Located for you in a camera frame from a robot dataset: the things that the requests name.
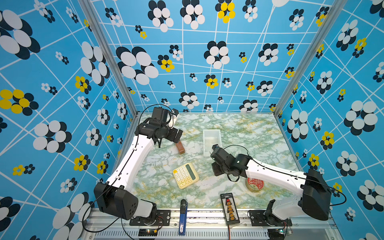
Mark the blue black utility knife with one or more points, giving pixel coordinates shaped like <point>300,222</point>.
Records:
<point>183,217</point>

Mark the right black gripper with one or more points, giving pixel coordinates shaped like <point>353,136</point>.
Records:
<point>214,167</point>

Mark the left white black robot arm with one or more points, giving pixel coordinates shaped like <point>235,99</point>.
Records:
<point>114,197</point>

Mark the yellow calculator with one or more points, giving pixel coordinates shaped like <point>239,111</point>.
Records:
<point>185,175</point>

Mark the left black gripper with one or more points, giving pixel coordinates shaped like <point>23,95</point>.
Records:
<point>172,136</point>

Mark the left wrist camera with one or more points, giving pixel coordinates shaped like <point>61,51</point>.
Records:
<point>174,117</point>

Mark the right green circuit board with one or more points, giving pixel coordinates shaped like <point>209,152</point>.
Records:
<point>276,234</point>

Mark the aluminium front rail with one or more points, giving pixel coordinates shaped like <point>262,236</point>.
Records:
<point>209,224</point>

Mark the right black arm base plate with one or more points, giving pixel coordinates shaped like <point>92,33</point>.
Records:
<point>260,219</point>

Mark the red round tin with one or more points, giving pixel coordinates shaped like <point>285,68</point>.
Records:
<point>254,185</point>

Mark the green circuit board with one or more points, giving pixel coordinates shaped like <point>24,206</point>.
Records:
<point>276,234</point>
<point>148,233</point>

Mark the black remote with orange buttons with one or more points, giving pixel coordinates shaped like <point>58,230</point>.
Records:
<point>229,209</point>

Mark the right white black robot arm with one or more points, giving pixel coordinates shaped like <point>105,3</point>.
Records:
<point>311,195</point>

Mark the white plastic bin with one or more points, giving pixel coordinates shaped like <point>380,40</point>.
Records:
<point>210,138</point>

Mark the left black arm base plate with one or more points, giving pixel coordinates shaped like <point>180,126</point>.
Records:
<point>161,218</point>

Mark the left green circuit board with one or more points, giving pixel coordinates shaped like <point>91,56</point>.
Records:
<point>148,233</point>

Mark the brown spice jar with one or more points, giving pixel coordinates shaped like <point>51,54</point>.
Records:
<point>180,147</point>

